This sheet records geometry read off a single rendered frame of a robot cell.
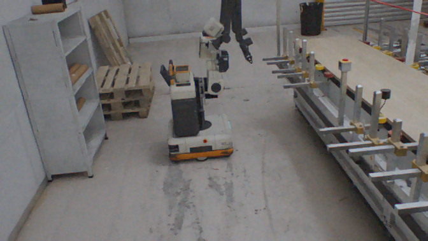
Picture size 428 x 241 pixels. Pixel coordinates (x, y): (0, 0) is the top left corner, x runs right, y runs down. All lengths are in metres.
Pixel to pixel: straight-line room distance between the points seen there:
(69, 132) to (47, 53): 0.76
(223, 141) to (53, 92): 1.67
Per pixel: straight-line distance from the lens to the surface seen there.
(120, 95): 5.17
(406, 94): 3.23
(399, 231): 2.98
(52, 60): 3.66
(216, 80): 3.85
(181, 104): 3.75
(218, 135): 3.89
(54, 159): 4.05
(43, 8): 4.13
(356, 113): 2.73
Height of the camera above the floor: 2.00
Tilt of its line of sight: 25 degrees down
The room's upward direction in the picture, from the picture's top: 4 degrees counter-clockwise
